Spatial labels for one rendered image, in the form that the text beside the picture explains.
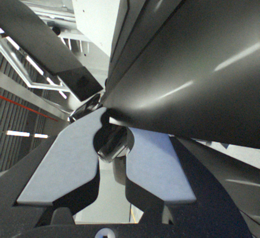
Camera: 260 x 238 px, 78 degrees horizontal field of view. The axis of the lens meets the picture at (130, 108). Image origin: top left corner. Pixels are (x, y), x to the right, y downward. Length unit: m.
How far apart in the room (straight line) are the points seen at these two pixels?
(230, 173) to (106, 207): 7.46
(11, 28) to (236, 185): 0.40
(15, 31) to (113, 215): 7.62
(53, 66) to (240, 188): 0.34
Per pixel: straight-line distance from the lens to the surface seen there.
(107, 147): 0.27
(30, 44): 0.34
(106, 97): 0.16
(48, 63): 0.33
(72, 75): 0.33
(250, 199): 0.27
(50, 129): 13.08
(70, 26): 0.95
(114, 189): 7.48
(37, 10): 1.15
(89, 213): 7.77
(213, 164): 0.27
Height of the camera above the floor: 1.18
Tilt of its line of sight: 6 degrees down
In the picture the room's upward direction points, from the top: 84 degrees counter-clockwise
